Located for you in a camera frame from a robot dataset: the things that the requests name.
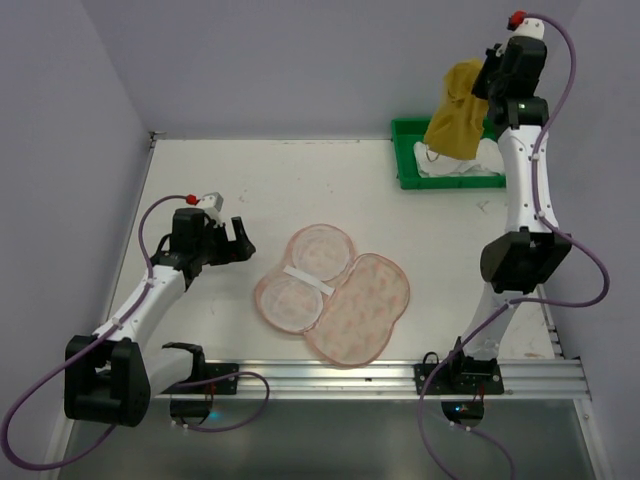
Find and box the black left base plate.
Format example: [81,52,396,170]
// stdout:
[169,360,241,399]

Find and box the green plastic tray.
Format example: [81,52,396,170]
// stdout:
[391,116,506,190]

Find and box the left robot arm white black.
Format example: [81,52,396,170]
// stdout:
[64,207,256,427]

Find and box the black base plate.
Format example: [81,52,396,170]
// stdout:
[426,353,505,395]
[169,360,241,399]

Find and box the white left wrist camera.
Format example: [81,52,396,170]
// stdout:
[197,192,224,225]

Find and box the aluminium mounting rail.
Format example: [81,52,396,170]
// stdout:
[159,360,590,400]

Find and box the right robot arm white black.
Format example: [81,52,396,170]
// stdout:
[444,34,571,387]

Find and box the white bra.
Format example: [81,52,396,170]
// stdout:
[413,138,505,178]

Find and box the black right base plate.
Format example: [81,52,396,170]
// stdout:
[426,353,505,395]

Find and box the floral mesh laundry bag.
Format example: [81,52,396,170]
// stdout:
[254,224,410,368]

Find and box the yellow bra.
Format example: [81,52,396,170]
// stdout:
[423,58,488,161]

